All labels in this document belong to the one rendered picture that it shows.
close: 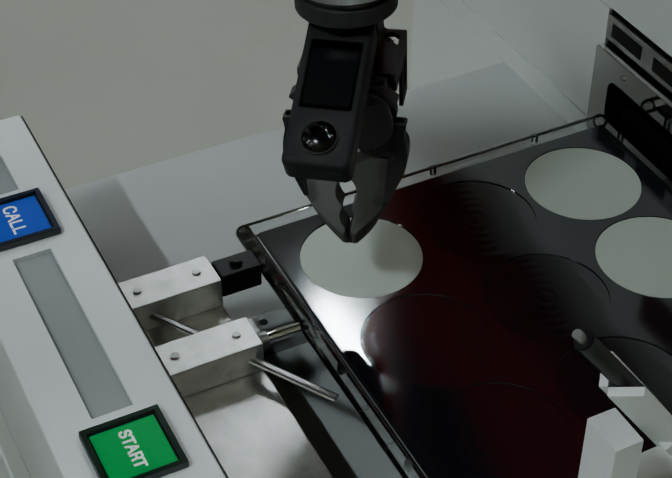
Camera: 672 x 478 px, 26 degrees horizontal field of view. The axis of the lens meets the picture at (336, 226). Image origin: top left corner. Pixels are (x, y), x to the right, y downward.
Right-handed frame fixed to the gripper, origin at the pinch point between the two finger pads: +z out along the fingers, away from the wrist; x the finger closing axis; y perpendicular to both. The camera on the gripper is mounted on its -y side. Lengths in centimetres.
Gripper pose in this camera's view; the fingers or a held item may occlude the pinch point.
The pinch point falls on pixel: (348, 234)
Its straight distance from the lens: 109.7
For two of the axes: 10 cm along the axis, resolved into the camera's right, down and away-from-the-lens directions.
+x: -9.8, -0.8, 1.5
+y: 1.7, -6.2, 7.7
